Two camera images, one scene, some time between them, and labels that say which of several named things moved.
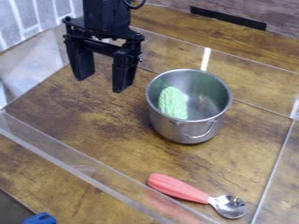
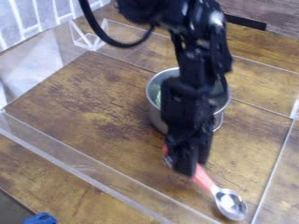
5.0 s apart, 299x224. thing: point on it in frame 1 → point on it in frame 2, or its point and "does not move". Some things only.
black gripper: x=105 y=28 → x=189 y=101
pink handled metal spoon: x=230 y=206 → x=229 y=200
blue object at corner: x=42 y=218 does not move
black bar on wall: x=238 y=19 does not move
